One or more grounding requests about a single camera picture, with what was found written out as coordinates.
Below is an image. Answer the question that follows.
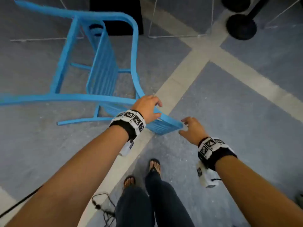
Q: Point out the person's left forearm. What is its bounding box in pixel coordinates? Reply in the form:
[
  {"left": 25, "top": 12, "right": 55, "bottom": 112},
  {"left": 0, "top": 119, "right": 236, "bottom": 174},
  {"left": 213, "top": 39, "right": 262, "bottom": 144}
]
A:
[{"left": 5, "top": 125, "right": 130, "bottom": 227}]

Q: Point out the person's right hand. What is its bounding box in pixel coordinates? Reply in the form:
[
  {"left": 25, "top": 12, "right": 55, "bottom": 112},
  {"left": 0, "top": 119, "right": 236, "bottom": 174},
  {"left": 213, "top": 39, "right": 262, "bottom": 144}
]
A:
[{"left": 178, "top": 116, "right": 209, "bottom": 146}]

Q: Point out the person's left hand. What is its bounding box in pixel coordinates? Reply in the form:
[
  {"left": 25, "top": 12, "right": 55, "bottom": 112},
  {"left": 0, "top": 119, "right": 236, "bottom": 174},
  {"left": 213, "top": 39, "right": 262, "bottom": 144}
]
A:
[{"left": 131, "top": 95, "right": 163, "bottom": 124}]

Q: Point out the blue slatted chair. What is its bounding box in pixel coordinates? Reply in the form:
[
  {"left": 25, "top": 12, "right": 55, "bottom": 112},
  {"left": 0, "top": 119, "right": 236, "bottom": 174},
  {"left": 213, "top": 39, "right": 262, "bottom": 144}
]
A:
[{"left": 0, "top": 0, "right": 184, "bottom": 136}]

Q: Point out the person's right leg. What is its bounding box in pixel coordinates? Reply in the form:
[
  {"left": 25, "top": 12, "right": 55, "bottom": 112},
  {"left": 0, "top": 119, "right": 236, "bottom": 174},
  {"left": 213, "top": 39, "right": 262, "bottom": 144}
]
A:
[{"left": 145, "top": 171, "right": 195, "bottom": 227}]

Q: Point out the person's right sandalled foot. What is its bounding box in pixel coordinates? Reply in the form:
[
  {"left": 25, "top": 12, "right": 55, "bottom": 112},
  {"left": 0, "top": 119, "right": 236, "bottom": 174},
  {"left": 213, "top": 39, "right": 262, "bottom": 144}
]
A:
[{"left": 148, "top": 158, "right": 161, "bottom": 176}]

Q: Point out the person's right forearm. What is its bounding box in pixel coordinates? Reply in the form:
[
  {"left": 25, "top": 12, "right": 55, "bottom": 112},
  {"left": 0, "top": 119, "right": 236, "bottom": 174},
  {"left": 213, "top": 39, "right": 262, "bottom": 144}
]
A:
[{"left": 214, "top": 155, "right": 303, "bottom": 227}]

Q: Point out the person's left leg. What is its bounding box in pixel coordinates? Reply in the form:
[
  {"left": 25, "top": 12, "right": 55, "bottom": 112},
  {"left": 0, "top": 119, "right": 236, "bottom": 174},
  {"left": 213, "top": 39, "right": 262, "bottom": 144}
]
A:
[{"left": 115, "top": 186, "right": 155, "bottom": 227}]

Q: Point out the black round stanchion base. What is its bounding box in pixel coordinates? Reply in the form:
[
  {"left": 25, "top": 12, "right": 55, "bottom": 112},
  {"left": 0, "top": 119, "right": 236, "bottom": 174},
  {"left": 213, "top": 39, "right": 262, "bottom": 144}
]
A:
[{"left": 221, "top": 0, "right": 251, "bottom": 13}]

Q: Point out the thin black cable with plug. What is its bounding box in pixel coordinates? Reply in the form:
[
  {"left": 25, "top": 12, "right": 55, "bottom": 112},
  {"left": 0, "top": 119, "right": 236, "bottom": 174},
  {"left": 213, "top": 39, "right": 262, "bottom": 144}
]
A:
[{"left": 92, "top": 193, "right": 117, "bottom": 227}]

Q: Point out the left wrist marker camera band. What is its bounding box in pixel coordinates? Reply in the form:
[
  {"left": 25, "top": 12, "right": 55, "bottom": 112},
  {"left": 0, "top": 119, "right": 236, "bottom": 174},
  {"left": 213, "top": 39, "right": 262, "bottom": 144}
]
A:
[{"left": 109, "top": 110, "right": 147, "bottom": 157}]

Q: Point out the white wire frame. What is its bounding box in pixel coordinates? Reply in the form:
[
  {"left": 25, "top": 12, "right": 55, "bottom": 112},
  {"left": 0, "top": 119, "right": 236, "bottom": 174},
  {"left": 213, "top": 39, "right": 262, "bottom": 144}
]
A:
[
  {"left": 10, "top": 0, "right": 85, "bottom": 42},
  {"left": 148, "top": 0, "right": 215, "bottom": 39}
]

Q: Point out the thick black cable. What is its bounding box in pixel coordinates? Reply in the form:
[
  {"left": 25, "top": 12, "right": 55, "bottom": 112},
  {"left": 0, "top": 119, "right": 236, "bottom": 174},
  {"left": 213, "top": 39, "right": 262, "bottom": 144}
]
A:
[{"left": 0, "top": 185, "right": 43, "bottom": 219}]

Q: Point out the black box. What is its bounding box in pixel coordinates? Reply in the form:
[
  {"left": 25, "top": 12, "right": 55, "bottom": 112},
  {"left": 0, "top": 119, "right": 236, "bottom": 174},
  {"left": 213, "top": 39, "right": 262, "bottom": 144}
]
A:
[{"left": 89, "top": 0, "right": 144, "bottom": 36}]

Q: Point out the person's left sandalled foot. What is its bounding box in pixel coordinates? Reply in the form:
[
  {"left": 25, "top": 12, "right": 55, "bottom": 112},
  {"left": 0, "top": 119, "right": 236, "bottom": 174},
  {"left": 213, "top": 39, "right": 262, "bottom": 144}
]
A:
[{"left": 123, "top": 175, "right": 136, "bottom": 190}]

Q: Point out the person's leg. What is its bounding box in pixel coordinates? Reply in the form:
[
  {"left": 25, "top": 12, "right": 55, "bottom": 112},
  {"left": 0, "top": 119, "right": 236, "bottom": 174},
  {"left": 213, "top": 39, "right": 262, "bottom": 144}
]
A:
[
  {"left": 145, "top": 171, "right": 195, "bottom": 227},
  {"left": 115, "top": 186, "right": 155, "bottom": 227}
]

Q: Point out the right wrist marker camera band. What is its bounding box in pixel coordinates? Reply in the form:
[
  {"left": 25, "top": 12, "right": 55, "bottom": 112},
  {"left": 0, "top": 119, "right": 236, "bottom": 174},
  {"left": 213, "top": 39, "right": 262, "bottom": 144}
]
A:
[{"left": 196, "top": 137, "right": 238, "bottom": 189}]

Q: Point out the person's sandalled foot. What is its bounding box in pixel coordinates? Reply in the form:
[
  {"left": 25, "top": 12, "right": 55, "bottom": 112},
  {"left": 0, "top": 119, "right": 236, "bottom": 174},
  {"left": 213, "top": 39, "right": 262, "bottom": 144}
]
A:
[
  {"left": 123, "top": 175, "right": 136, "bottom": 190},
  {"left": 148, "top": 158, "right": 161, "bottom": 176}
]

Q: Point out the wrist marker camera band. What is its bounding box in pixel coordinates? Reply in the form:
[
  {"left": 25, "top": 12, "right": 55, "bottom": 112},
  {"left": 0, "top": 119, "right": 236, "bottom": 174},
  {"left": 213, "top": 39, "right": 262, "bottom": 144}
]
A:
[
  {"left": 109, "top": 110, "right": 147, "bottom": 157},
  {"left": 196, "top": 137, "right": 238, "bottom": 189}
]

